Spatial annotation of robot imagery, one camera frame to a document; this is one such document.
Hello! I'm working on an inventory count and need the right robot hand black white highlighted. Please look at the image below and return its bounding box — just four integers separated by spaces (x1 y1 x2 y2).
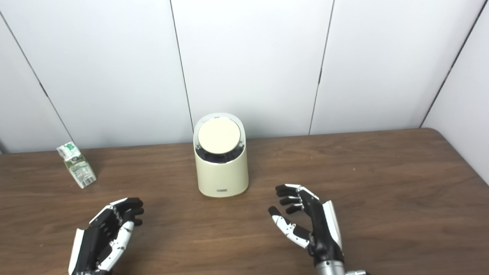
268 184 344 267

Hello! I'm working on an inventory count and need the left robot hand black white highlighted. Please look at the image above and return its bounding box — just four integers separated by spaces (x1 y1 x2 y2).
68 197 144 275

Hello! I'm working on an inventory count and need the green white milk carton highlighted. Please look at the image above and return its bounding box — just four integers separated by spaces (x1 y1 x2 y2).
57 142 97 189

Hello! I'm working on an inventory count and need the cream-colored round bin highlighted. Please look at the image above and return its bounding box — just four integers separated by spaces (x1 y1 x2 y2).
193 113 249 198

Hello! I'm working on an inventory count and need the cream round bin lid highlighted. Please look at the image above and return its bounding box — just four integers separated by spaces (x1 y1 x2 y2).
198 118 241 155

